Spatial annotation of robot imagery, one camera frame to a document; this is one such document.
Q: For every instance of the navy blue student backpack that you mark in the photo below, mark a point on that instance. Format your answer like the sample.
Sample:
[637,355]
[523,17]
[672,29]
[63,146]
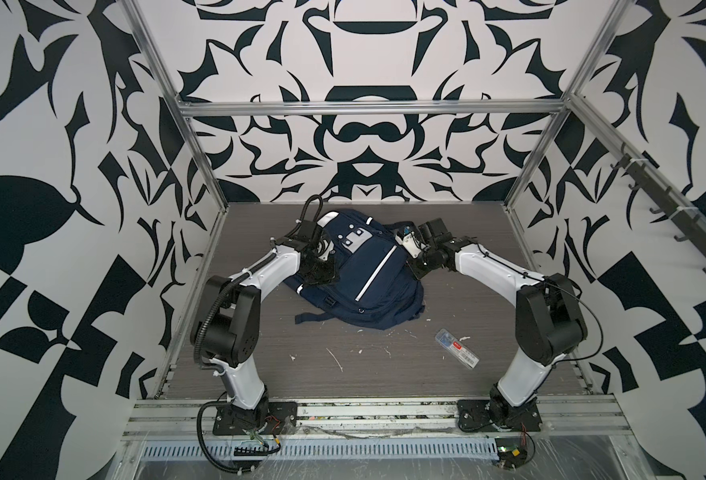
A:
[373,287]

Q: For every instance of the green circuit board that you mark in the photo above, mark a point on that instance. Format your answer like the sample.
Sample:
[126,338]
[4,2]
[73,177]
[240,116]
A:
[516,455]

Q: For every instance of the clear plastic eraser case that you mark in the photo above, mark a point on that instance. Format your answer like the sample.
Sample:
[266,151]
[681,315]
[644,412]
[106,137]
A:
[456,349]

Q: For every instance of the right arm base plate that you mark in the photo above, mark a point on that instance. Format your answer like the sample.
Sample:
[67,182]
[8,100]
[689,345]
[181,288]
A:
[496,415]

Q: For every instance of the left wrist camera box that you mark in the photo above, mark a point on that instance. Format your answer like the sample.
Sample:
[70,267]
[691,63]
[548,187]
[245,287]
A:
[325,250]

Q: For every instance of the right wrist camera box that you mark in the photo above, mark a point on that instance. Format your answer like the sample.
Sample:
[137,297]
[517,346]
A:
[410,239]

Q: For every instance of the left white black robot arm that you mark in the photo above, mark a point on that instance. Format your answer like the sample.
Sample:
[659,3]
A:
[226,328]

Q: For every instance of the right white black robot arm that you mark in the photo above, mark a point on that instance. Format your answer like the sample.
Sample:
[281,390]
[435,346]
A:
[549,323]

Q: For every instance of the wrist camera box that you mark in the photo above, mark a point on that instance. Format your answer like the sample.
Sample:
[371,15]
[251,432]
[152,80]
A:
[325,250]
[410,239]

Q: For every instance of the aluminium front rail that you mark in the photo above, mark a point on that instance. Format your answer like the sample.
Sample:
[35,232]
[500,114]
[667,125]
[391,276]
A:
[358,417]

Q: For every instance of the white slotted cable duct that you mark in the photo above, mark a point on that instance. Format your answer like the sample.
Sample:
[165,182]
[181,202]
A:
[331,449]

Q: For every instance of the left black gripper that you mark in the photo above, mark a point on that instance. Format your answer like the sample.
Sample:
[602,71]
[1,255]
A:
[332,277]

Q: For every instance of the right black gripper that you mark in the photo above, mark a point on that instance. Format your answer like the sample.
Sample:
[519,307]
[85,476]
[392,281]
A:
[418,273]

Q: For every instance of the aluminium cage frame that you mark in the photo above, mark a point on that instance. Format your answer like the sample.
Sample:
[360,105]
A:
[462,101]

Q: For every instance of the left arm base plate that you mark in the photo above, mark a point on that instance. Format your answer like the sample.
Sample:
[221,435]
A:
[254,416]

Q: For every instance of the wall hook rack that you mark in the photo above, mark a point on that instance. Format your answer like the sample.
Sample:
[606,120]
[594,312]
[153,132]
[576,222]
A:
[668,202]

